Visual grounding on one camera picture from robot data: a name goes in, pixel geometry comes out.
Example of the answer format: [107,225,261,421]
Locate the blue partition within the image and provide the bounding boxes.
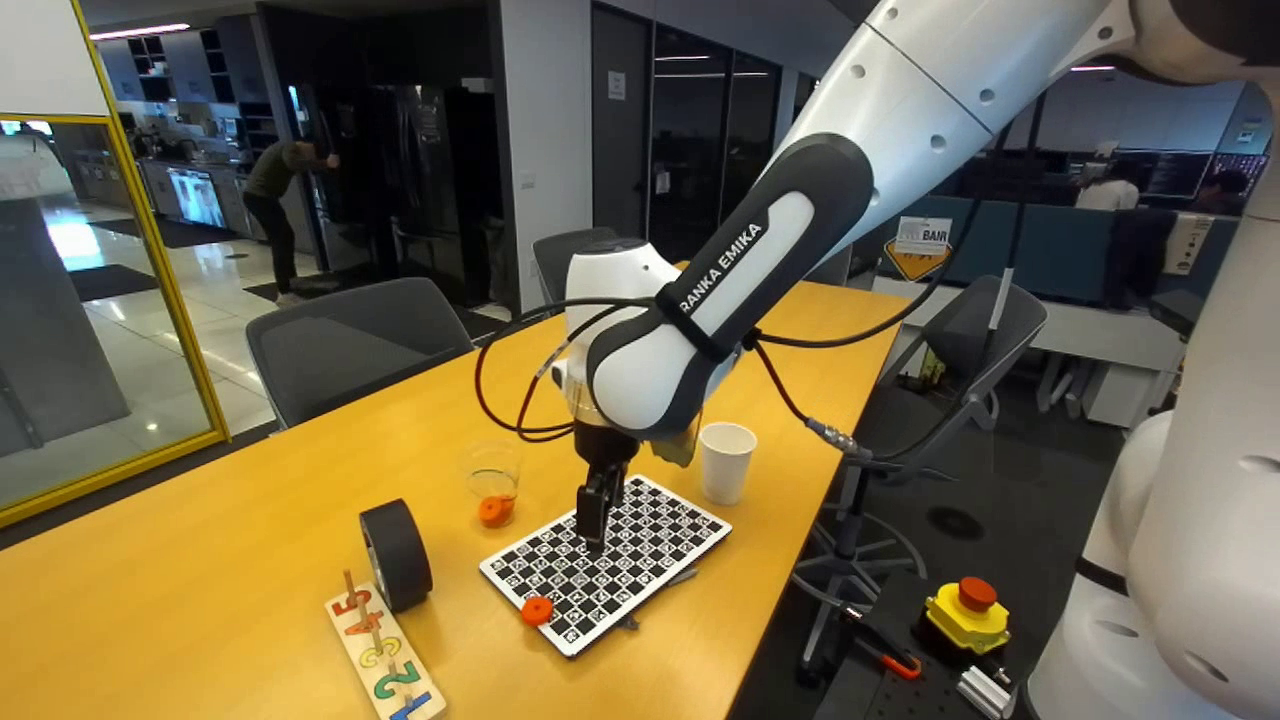
[953,191,1162,311]

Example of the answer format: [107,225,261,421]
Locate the small white metal block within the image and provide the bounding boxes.
[953,659,1021,720]

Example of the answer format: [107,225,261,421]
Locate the red handled tool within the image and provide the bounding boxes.
[852,634,927,682]

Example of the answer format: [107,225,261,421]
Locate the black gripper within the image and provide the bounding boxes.
[572,421,641,561]

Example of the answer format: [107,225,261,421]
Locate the white paper cup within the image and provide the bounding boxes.
[695,421,761,508]

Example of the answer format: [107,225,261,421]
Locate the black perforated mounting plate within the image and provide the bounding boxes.
[809,582,1057,720]

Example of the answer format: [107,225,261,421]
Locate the dark floor mat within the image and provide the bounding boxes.
[243,266,391,309]
[65,259,166,305]

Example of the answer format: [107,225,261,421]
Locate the grey office chair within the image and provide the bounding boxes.
[531,225,648,311]
[243,273,479,432]

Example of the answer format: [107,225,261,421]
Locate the black hanging arm cable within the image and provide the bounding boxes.
[742,273,995,475]

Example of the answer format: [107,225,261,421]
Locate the yellow red emergency stop button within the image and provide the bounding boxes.
[922,572,1016,659]

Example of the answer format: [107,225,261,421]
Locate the person in dark clothes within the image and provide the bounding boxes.
[241,134,345,305]

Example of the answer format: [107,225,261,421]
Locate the white sign yellow stand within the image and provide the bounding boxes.
[884,213,959,284]

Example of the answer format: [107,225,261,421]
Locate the yellow framed partition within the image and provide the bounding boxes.
[0,0,230,531]

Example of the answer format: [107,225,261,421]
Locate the dark grey swivel chair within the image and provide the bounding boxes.
[790,273,1052,677]

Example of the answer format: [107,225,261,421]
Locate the seated person white shirt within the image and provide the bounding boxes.
[1071,134,1149,217]

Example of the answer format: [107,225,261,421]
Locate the clear plastic cup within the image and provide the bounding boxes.
[466,457,524,531]

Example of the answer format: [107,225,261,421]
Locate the black glass cabinet row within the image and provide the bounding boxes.
[254,37,511,291]

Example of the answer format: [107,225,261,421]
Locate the black tape roll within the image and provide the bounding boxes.
[355,495,434,621]

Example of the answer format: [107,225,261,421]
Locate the black looped gripper cable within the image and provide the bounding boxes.
[466,298,597,446]

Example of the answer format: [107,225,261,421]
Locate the wooden number puzzle board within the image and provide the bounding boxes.
[318,568,450,720]

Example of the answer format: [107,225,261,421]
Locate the black white marker board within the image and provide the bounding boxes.
[477,471,737,663]

